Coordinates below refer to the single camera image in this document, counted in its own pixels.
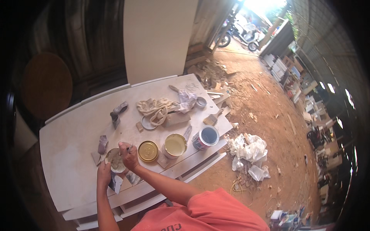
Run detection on round tin of putty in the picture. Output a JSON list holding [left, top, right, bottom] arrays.
[[105, 148, 128, 174]]

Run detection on row of stacked furniture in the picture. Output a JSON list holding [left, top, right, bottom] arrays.
[[260, 40, 352, 205]]

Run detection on wooden paint brush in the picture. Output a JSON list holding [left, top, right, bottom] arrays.
[[203, 107, 225, 127]]

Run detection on person's body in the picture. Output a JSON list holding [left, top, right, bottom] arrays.
[[131, 188, 271, 231]]

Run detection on grey round lid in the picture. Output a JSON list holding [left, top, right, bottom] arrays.
[[140, 115, 158, 131]]

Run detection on beige twisted cloth rag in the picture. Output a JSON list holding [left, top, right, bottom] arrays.
[[136, 98, 177, 126]]

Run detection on yellow cord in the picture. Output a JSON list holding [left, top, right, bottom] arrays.
[[230, 176, 254, 207]]

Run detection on curled grey sandpaper strip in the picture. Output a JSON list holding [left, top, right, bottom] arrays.
[[109, 101, 129, 130]]

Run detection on parked motorbikes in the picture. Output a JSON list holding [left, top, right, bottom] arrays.
[[215, 13, 261, 53]]

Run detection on open red-labelled paint can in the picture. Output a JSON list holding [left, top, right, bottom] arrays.
[[192, 125, 220, 151]]

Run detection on person's left hand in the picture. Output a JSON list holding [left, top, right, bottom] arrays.
[[97, 161, 113, 189]]

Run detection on round brown wooden tabletop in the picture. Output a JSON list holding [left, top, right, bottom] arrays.
[[21, 52, 73, 119]]

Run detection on gold round tin lid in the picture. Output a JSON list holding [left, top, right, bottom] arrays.
[[138, 141, 159, 162]]

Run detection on crumpled white rag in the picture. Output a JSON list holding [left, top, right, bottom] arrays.
[[173, 89, 198, 114]]

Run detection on pile of wood scraps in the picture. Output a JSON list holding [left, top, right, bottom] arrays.
[[186, 59, 233, 90]]

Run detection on open can of cream paint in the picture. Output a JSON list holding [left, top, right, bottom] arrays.
[[161, 133, 188, 159]]

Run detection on heap of white plastic bags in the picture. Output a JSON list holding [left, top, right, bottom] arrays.
[[225, 133, 271, 182]]

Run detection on putty-smeared scraper blade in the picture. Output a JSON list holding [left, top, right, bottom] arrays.
[[108, 170, 124, 195], [125, 170, 143, 186]]

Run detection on stack of white wooden panels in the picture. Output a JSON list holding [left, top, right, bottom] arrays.
[[39, 73, 234, 231]]

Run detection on person's right hand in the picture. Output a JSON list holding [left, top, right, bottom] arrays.
[[118, 141, 141, 172]]

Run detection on tall white upright board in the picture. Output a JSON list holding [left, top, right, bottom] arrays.
[[123, 0, 199, 85]]

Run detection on flat wooden board piece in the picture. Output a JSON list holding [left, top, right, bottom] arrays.
[[165, 111, 191, 128]]

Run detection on heap of small boxes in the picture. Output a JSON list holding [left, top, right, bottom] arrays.
[[269, 206, 314, 231]]

